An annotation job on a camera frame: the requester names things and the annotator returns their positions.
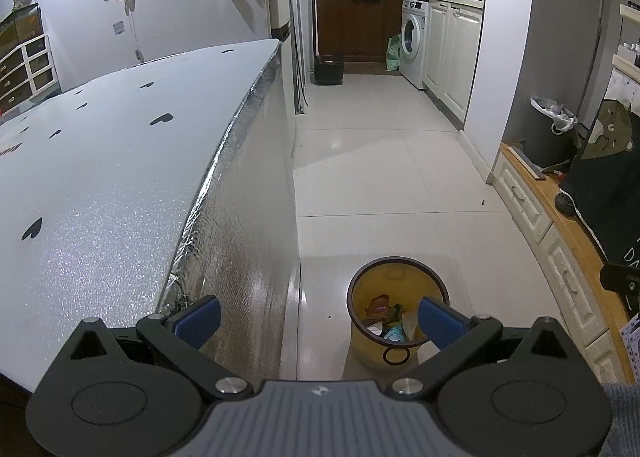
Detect white washing machine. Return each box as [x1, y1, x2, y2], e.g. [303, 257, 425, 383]
[400, 0, 431, 89]

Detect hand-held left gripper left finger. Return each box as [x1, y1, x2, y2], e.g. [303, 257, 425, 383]
[69, 295, 252, 397]

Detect yellow trash bin brown rim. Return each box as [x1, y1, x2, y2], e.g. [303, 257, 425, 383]
[346, 257, 448, 380]

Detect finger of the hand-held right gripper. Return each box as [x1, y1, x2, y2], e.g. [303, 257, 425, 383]
[599, 262, 640, 310]

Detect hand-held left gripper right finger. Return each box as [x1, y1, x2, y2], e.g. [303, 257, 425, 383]
[386, 295, 574, 396]

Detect thin leaning pole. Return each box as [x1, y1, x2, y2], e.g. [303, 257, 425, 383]
[590, 0, 605, 88]

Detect white base cabinets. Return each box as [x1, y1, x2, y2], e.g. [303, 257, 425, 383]
[422, 0, 485, 124]

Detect white drawer chest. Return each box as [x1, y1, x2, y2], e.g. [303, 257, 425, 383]
[0, 33, 57, 115]

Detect brown wooden door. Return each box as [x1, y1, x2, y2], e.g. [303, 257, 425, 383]
[312, 0, 408, 63]

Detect grey trash bin white bag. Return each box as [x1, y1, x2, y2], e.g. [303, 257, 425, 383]
[529, 95, 580, 169]

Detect black crate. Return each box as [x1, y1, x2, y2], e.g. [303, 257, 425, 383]
[313, 53, 345, 86]

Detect white wall shelf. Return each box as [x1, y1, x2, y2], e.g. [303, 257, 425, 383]
[612, 0, 640, 78]

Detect green plastic bag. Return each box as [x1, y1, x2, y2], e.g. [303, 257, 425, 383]
[385, 33, 403, 72]

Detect white bench cabinet wooden top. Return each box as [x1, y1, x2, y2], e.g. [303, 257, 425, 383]
[487, 140, 640, 385]

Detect blue white patterned paper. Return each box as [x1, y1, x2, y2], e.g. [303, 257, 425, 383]
[620, 314, 640, 373]

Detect person's grey knit clothing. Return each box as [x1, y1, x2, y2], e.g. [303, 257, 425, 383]
[597, 383, 640, 457]

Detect glass tank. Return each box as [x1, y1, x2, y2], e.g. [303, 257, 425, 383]
[0, 2, 42, 54]

